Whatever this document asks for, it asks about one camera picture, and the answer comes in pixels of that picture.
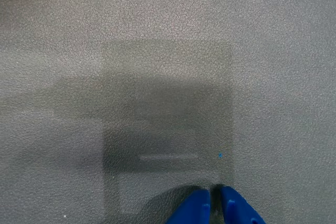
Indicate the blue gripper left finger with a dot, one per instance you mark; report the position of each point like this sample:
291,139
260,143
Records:
195,208

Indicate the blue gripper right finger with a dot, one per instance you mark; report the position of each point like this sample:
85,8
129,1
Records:
236,208

